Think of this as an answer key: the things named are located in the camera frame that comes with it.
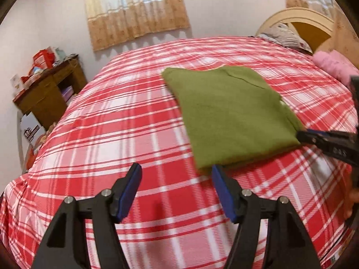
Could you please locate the green orange cream striped sweater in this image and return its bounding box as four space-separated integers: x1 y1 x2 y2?
162 66 304 170

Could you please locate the person's right hand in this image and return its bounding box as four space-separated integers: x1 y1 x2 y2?
344 174 359 219

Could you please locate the pink folded blanket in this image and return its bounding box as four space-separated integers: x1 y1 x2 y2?
313 50 358 87

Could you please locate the red white plaid bedspread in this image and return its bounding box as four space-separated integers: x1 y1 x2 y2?
1 37 357 268

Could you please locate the cream wooden headboard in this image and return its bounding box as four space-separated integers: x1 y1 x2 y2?
256 7 334 51

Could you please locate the brown wooden desk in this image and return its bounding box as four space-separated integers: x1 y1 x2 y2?
13 54 88 129

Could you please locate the grey patterned pillow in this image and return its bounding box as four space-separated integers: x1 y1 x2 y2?
257 23 313 55

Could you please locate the white greeting card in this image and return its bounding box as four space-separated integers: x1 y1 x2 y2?
10 74 24 95

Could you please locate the red gift box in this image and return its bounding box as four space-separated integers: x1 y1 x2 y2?
33 49 55 69

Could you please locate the beige patterned window curtain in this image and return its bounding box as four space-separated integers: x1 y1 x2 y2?
84 0 190 52

